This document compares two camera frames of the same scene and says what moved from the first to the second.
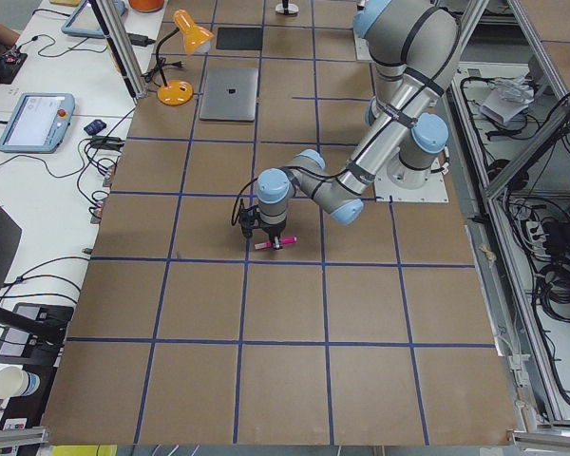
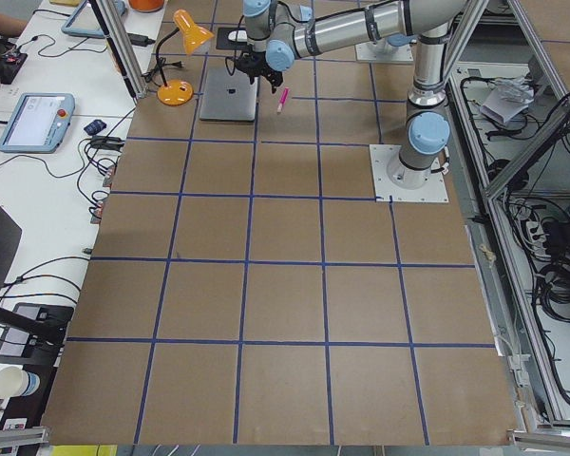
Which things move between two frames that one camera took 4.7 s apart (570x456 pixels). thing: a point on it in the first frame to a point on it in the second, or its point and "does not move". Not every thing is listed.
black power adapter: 139,40 does not move
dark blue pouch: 95,126 does not move
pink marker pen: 270,244 to 283,99
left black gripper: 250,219 to 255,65
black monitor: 0,238 does not move
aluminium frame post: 119,35 does not move
